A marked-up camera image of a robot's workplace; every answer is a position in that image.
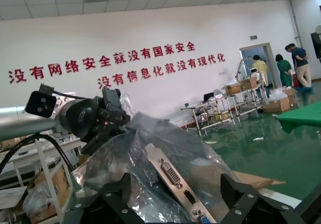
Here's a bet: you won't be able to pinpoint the cardboard box with bags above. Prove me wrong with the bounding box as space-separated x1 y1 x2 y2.
25 165 74 222

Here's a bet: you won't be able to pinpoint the graphics card with metal bracket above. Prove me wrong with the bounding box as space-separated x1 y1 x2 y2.
144 143 219 224

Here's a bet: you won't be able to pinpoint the person in dark blue shirt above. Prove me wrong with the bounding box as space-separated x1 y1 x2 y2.
288 43 313 88

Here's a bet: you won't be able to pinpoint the person in green dress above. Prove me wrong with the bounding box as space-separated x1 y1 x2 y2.
275 54 293 88

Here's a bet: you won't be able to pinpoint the black wall monitor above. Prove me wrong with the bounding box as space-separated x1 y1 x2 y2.
310 24 321 59

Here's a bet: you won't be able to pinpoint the open cardboard box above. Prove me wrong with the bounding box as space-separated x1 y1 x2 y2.
240 77 259 91
225 83 243 96

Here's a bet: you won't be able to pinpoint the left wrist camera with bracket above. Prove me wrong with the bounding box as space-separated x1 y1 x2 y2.
26 83 66 121

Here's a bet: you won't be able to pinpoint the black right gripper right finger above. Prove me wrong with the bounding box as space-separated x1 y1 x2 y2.
220 173 303 224

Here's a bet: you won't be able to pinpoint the brown cardboard box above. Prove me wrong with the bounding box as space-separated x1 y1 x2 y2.
232 170 286 190

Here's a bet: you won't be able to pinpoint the white wall pipe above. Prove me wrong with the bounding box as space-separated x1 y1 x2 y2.
288 0 304 49

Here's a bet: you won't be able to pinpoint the translucent grey antistatic bag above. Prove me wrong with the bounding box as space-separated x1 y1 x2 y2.
75 111 241 224

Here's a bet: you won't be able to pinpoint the grey door frame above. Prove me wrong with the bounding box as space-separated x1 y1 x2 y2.
239 42 274 85

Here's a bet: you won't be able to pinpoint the large floor cardboard box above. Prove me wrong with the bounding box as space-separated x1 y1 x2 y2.
262 97 291 114

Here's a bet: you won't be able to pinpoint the black camera cable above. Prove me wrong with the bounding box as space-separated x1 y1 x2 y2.
51 88 87 100

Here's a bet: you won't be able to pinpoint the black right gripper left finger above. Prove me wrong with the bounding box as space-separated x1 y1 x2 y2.
66 172 141 224

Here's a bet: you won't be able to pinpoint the white plastic bags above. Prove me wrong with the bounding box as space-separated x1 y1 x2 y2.
268 86 289 101

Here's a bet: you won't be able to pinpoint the small floor cardboard box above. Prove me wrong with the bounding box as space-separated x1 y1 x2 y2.
282 88 297 105

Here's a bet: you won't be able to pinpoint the white humanoid robot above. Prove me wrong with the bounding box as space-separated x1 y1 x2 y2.
249 67 266 90

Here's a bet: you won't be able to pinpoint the pipe frame rack table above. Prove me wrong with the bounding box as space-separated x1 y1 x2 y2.
181 87 263 136

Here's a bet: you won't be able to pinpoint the white frame table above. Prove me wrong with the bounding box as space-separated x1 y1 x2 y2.
0 133 83 184

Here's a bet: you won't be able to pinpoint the green cloth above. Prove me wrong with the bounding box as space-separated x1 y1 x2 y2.
277 102 321 134

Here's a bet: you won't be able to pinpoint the person in yellow shirt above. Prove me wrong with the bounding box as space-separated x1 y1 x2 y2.
251 54 269 87

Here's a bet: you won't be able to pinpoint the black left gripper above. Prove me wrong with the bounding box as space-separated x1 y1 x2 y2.
61 86 131 157

